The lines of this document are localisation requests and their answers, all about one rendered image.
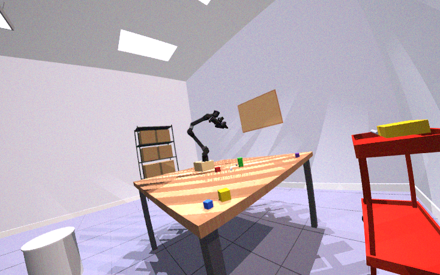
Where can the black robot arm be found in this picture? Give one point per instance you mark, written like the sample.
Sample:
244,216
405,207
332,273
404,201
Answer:
212,118

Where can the small blue block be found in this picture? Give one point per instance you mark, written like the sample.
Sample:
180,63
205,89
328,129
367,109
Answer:
208,204

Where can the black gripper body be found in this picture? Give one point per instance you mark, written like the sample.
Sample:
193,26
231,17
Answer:
219,123

